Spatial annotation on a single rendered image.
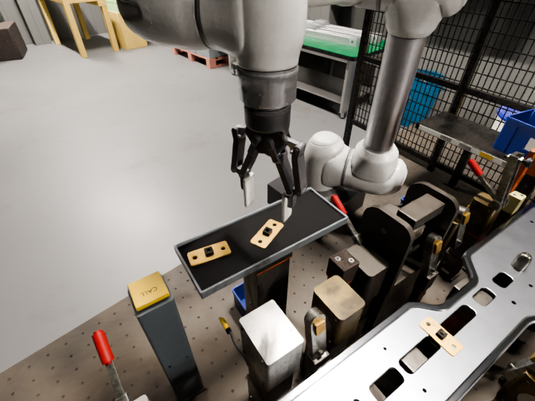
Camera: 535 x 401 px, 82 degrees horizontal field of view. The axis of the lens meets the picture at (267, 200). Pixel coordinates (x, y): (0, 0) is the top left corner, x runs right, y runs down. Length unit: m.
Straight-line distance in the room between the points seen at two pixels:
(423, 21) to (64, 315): 2.16
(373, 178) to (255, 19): 0.86
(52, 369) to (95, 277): 1.19
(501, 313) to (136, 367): 0.96
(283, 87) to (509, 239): 0.85
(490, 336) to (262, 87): 0.70
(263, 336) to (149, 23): 0.53
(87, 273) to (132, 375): 1.38
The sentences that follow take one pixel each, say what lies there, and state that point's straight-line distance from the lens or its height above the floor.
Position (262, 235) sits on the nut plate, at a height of 1.16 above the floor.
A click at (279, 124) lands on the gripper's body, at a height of 1.44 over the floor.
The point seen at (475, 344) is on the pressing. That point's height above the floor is 1.00.
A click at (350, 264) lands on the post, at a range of 0.73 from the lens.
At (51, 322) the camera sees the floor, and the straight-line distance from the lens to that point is 2.25.
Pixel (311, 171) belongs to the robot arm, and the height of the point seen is 0.96.
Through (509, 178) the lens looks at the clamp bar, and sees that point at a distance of 1.08.
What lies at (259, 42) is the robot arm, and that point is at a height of 1.55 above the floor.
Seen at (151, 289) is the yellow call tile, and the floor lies 1.16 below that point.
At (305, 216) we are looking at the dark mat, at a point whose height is 1.16.
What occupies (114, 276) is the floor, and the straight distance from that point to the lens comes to 2.28.
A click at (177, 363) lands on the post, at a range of 0.82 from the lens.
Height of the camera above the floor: 1.65
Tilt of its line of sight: 40 degrees down
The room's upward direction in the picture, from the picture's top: straight up
